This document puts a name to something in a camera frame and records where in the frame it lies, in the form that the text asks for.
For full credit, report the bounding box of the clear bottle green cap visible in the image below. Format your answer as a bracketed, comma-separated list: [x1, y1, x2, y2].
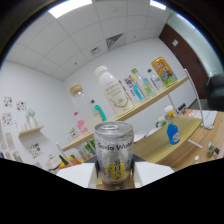
[130, 68, 155, 99]

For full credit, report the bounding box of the large white bottle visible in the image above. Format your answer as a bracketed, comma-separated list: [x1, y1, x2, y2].
[94, 65, 134, 116]

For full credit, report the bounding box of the brown door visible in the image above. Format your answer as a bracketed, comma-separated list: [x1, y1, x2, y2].
[159, 23, 209, 89]

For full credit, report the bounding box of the teal bottle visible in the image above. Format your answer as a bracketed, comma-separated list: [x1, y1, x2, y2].
[90, 99, 108, 123]

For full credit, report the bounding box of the pink bottle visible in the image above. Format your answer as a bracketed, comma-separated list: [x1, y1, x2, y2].
[73, 111, 89, 135]

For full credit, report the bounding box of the black chair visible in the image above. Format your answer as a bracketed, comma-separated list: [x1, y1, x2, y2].
[203, 73, 224, 111]

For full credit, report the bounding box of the glass jar cork lid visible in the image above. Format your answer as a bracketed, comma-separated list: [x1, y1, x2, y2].
[69, 83, 96, 123]

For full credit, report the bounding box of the small blue drink bottle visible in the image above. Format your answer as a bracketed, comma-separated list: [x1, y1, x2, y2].
[128, 77, 144, 102]

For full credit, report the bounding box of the orange plant pot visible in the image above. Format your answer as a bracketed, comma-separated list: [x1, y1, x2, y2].
[58, 154, 81, 168]

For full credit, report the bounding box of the yellow cup white lid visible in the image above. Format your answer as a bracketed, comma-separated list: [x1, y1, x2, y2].
[164, 104, 176, 120]

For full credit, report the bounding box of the glass lime bowl black handle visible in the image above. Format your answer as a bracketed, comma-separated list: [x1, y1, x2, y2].
[207, 142, 221, 158]

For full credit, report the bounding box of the wooden wall shelf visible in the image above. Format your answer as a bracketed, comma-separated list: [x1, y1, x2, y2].
[18, 124, 45, 139]

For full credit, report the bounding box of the small clear water bottle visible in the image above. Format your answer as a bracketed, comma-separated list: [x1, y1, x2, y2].
[146, 68, 165, 92]

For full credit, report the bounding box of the white kettle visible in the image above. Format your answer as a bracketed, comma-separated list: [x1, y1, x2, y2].
[45, 154, 63, 172]

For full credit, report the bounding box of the yellow snack bag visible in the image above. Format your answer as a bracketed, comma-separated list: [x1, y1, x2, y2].
[151, 56, 179, 88]

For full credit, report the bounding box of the green potted plant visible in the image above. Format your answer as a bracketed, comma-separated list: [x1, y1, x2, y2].
[84, 139, 98, 155]

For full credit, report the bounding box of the silver soda water can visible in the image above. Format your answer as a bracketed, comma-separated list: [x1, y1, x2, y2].
[93, 121, 135, 185]

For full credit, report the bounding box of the red white can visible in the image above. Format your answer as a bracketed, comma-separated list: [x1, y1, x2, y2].
[118, 79, 134, 103]

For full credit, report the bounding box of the two-tier wooden shelf rack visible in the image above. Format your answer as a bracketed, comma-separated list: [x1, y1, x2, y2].
[55, 68, 206, 168]

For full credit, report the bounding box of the blue liquid bottle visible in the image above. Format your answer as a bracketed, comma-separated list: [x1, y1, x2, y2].
[165, 123, 181, 146]

